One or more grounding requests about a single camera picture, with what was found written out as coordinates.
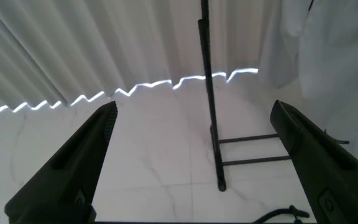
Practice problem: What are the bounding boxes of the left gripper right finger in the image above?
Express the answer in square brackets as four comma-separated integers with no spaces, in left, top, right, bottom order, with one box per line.
[270,100,358,223]

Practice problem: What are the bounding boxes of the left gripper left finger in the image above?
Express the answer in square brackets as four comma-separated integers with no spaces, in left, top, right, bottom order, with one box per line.
[4,100,119,223]

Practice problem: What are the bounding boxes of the pale grey shorts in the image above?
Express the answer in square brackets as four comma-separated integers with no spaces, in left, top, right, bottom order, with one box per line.
[257,0,358,154]

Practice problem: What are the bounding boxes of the black clothes rack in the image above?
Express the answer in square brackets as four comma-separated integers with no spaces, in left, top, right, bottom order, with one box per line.
[197,0,358,192]

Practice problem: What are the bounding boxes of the white curtain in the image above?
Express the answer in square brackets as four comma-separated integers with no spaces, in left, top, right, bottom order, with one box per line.
[0,0,275,116]

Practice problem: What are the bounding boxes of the black cable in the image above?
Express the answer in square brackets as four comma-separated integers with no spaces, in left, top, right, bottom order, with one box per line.
[252,205,311,223]

